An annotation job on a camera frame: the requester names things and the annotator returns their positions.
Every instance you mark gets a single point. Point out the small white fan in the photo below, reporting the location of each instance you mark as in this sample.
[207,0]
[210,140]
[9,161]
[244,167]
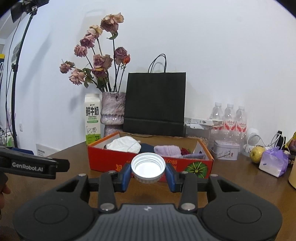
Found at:
[251,139]

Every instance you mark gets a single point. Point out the red cardboard box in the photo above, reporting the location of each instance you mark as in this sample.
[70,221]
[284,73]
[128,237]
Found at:
[103,160]

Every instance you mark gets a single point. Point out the white flat carton box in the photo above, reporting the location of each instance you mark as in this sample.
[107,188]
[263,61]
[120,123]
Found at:
[203,122]

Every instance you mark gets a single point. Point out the milk carton white green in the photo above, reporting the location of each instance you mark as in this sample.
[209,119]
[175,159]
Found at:
[92,117]

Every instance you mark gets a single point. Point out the dried pink roses bouquet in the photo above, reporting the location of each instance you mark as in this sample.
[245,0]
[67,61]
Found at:
[103,70]

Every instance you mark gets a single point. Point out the black light stand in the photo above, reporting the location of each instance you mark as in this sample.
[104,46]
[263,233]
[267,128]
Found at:
[17,10]

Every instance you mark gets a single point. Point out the red fabric rose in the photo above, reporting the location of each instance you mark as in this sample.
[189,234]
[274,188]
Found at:
[185,151]

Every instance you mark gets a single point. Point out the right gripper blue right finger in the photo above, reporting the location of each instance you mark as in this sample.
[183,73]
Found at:
[186,184]

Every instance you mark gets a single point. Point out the water bottle middle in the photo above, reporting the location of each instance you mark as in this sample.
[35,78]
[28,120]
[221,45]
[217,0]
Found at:
[229,118]

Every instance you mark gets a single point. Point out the white floral tin box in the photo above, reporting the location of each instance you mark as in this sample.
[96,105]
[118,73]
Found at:
[225,150]

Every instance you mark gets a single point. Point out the white panel board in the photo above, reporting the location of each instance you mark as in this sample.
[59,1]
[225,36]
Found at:
[45,151]

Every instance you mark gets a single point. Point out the navy blue zip case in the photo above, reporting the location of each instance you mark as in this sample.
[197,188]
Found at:
[146,148]

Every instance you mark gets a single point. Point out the lilac fluffy socks roll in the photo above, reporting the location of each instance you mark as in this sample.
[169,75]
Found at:
[168,151]

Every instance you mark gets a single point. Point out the green yellow apple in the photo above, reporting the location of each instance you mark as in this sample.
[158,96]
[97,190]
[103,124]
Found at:
[256,154]

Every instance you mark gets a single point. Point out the purple textured vase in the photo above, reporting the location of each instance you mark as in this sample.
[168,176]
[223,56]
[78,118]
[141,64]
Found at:
[112,112]

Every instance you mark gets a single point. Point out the purple knitted pouch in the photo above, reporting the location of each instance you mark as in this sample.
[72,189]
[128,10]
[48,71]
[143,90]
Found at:
[194,156]

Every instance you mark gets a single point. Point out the black paper shopping bag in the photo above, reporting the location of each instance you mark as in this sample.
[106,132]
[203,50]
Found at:
[155,103]

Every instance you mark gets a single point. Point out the white cloth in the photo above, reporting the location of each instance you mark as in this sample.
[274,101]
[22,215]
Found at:
[124,144]

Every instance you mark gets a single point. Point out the water bottle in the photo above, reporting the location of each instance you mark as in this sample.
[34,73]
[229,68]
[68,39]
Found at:
[217,113]
[229,118]
[241,119]

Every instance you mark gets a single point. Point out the colourful snack packet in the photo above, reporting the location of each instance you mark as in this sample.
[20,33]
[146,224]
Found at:
[291,146]

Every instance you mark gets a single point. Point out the purple tissue pack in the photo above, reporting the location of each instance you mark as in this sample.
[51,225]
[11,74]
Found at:
[274,162]

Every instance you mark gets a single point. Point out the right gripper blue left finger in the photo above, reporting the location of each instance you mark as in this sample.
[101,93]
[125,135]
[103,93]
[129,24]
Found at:
[111,182]

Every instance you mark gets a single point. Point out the clear snack container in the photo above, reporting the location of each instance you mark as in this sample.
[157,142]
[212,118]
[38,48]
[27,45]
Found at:
[198,131]

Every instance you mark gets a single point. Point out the white plastic jar lid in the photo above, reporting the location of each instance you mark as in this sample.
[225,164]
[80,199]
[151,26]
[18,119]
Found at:
[148,168]

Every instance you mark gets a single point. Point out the water bottle left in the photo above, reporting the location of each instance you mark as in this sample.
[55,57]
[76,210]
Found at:
[217,113]

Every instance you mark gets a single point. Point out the water bottle right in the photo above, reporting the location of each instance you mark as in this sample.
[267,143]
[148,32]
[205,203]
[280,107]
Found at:
[241,119]

